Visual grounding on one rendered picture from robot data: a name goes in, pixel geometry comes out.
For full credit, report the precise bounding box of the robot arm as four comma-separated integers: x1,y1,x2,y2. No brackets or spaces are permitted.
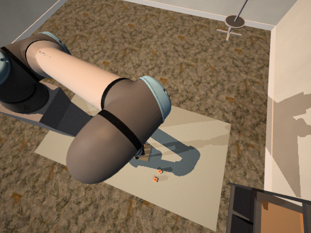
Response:
0,32,172,184

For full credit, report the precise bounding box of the orange mat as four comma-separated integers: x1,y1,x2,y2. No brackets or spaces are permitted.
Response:
139,144,151,161

